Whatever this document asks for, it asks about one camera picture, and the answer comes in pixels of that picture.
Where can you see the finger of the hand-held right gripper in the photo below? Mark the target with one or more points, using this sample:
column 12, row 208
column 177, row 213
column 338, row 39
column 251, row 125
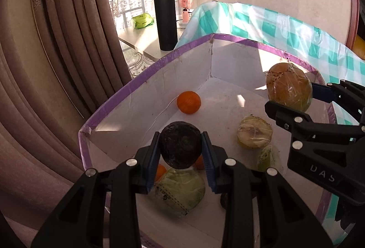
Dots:
column 285, row 115
column 322, row 91

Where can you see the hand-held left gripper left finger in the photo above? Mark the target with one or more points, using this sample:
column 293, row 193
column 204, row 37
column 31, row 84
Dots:
column 152, row 164

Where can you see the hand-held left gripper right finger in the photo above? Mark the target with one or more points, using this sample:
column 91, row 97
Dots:
column 208, row 164

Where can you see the mandarin orange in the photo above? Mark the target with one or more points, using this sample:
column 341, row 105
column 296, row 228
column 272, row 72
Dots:
column 160, row 173
column 199, row 163
column 188, row 102

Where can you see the brownish apple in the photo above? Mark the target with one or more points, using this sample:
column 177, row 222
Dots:
column 288, row 87

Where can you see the dark purple mangosteen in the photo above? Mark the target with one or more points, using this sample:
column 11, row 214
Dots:
column 180, row 145

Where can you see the small yellow apple half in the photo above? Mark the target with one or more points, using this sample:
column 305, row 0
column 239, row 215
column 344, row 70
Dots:
column 254, row 131

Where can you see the large yellow apple half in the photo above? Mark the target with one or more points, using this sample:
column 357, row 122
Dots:
column 182, row 191

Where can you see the green apple half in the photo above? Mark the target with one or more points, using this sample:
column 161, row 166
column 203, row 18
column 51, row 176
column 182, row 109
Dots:
column 266, row 158

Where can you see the purple cardboard box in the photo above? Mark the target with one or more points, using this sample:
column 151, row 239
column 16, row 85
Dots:
column 228, row 71

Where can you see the teal white checkered tablecloth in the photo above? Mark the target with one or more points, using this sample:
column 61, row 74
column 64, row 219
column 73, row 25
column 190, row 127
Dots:
column 271, row 28

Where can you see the white side table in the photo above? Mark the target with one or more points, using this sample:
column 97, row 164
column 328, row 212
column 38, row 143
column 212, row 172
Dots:
column 142, row 39

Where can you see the brown pleated curtain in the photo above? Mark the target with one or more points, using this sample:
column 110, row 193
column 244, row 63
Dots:
column 57, row 65

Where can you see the green packet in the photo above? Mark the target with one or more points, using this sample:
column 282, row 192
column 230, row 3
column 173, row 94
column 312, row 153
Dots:
column 142, row 21

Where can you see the black thermos bottle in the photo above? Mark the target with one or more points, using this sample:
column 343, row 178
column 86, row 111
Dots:
column 165, row 19

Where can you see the pink handheld fan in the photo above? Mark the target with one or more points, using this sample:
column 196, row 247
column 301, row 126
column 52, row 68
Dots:
column 186, row 7

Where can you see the wooden door frame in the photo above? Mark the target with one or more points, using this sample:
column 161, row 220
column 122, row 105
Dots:
column 353, row 11

